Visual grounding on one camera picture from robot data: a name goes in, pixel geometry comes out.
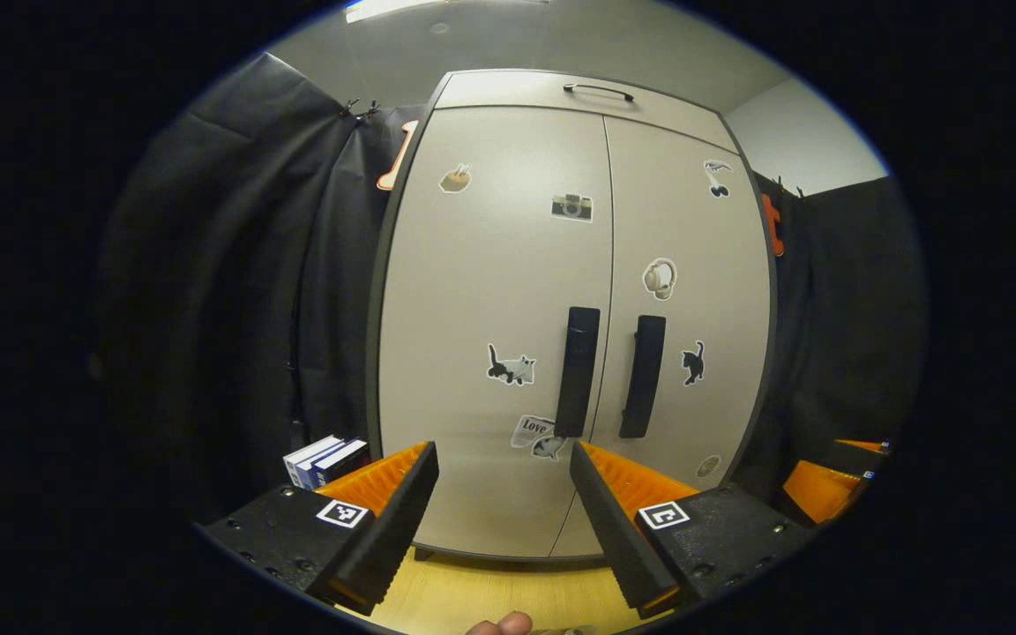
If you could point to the white door with headphone sticker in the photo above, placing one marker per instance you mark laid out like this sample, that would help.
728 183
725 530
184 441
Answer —
711 265

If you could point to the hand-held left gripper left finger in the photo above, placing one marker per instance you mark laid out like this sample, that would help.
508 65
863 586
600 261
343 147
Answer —
393 529

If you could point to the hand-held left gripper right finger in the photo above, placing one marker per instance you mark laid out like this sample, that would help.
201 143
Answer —
614 538

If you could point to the white cabinet drawer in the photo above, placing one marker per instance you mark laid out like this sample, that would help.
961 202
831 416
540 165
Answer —
508 91

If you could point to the dark blue book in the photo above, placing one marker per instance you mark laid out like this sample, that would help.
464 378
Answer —
345 460

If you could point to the white door with camera sticker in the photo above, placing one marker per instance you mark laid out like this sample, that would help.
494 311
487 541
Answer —
473 282

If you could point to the white grey cabinet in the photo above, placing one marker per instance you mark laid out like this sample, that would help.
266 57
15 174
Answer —
372 353

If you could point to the black backdrop cloth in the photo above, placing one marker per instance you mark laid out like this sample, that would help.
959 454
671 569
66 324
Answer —
235 265
852 335

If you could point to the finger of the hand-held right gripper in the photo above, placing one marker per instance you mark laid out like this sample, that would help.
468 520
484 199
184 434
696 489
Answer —
817 489
861 445

